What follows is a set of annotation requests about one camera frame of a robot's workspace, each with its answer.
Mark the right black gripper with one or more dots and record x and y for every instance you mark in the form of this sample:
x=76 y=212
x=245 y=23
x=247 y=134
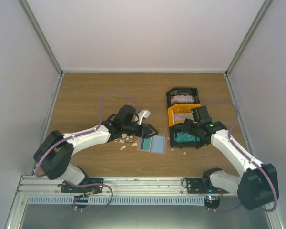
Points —
x=187 y=128

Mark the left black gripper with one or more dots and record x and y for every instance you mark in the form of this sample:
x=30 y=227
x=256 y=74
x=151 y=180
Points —
x=147 y=130

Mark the teal credit card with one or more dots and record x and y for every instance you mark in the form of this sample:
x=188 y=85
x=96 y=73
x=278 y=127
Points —
x=145 y=144

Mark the pink clear card holder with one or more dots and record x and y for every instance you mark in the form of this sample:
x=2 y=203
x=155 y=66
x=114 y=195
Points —
x=159 y=145

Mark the white red card orange bin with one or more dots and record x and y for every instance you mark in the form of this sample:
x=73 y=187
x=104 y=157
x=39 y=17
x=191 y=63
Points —
x=180 y=117

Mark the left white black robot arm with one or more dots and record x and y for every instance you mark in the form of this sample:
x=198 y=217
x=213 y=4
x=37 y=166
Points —
x=54 y=154

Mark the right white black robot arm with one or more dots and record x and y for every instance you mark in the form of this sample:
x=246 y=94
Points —
x=256 y=185

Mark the teal card stack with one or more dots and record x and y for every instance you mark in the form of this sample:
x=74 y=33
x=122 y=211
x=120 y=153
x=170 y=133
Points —
x=182 y=137

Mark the white red cards far bin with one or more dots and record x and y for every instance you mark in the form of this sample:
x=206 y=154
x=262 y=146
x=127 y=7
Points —
x=182 y=99

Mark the black bin near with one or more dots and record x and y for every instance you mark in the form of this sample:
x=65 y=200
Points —
x=179 y=128

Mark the black bin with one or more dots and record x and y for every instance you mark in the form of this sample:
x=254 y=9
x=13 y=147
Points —
x=179 y=128
x=182 y=91

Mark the orange bin middle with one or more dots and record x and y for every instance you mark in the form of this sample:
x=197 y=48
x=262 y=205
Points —
x=179 y=108

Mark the white paper scraps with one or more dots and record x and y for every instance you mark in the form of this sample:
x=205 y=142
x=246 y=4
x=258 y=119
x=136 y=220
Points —
x=126 y=140

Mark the black bin far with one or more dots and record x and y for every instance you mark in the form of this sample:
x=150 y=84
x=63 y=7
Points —
x=182 y=91

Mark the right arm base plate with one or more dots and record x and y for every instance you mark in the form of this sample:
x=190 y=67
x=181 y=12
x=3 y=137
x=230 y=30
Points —
x=196 y=186

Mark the grey slotted cable duct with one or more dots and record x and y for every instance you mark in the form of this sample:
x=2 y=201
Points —
x=118 y=200

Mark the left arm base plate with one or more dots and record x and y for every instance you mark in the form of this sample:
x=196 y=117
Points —
x=90 y=185

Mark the aluminium mounting rail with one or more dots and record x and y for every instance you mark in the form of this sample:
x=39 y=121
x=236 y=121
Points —
x=121 y=186

